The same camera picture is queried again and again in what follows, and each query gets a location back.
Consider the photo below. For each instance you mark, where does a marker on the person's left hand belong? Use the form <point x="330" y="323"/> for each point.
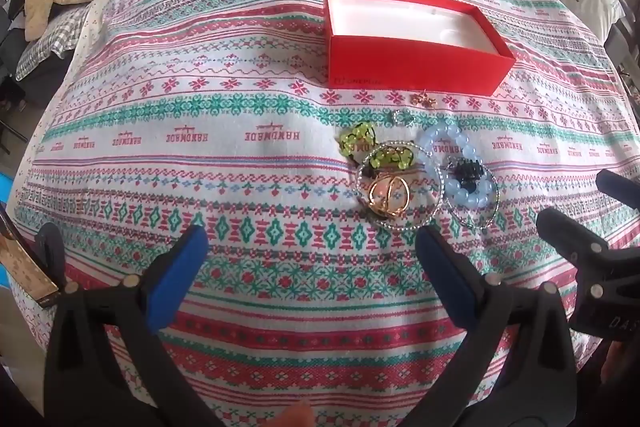
<point x="295" y="414"/>

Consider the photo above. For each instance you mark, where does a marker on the small rhinestone bangle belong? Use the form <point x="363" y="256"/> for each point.
<point x="495" y="207"/>

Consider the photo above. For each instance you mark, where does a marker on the silver hoop earring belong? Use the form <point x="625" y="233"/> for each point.
<point x="402" y="118"/>

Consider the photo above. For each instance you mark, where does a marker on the brown wooden board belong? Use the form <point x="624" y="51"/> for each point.
<point x="25" y="267"/>

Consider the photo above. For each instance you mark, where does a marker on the printed patterned blanket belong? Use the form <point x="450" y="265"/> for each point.
<point x="240" y="147"/>

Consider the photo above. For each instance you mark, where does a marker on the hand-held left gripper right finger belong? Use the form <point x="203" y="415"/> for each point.
<point x="445" y="269"/>

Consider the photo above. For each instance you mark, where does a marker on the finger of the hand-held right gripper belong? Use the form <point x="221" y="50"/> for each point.
<point x="617" y="187"/>
<point x="590" y="267"/>

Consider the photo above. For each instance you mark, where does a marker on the person's right hand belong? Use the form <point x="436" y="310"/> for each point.
<point x="617" y="362"/>

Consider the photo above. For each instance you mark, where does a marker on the black hair clip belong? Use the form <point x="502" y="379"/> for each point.
<point x="465" y="172"/>

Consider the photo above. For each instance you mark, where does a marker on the rose gold earring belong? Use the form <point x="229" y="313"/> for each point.
<point x="422" y="99"/>

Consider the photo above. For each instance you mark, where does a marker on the red cardboard box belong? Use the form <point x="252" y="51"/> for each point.
<point x="415" y="44"/>

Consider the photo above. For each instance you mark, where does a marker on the gold hair clip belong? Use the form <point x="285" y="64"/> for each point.
<point x="390" y="194"/>

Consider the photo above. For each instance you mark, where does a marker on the checked bedsheet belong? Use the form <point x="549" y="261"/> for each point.
<point x="47" y="42"/>

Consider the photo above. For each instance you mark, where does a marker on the large rhinestone bangle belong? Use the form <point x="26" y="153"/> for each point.
<point x="435" y="202"/>

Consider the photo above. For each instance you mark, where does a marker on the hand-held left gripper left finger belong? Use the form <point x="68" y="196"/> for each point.
<point x="180" y="267"/>

